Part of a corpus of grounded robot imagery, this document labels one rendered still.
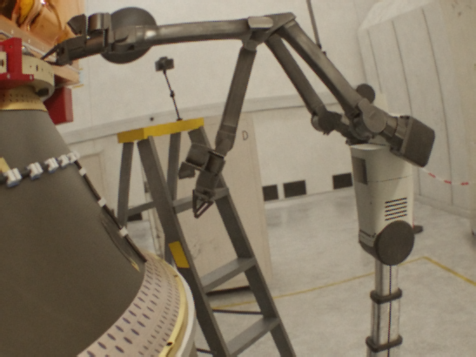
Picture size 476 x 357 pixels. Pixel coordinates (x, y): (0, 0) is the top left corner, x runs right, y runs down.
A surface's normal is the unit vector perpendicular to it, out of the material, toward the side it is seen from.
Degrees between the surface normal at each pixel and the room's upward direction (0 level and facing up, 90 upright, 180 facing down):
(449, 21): 90
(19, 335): 62
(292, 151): 90
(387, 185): 90
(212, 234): 90
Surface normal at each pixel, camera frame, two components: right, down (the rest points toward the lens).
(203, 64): 0.14, 0.11
